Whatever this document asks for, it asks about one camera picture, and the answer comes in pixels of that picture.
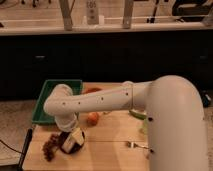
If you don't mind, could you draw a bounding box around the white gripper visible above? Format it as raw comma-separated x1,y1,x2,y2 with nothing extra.
62,128,85,151

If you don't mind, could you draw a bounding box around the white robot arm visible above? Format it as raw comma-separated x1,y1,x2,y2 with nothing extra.
43,75,210,171

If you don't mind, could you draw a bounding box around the dark purple bowl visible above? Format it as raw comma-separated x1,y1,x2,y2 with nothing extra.
58,132,82,154

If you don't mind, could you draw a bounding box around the orange fruit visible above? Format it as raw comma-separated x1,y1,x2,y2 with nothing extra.
87,112,99,126

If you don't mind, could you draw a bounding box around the dark red grape bunch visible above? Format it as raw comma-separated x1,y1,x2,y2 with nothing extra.
42,134,59,162

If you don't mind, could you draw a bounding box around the green plastic tray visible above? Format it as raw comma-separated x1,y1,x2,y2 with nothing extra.
31,79,84,126

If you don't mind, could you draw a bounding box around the silver fork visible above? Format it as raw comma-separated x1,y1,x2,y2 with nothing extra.
125,141,149,149

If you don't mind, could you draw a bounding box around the green vegetable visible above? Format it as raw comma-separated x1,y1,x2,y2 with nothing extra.
129,110,146,120

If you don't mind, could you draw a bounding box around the black cabinet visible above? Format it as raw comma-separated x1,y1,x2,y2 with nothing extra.
0,30,213,99

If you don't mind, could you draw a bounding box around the black cable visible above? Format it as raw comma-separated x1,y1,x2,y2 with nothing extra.
0,128,34,171

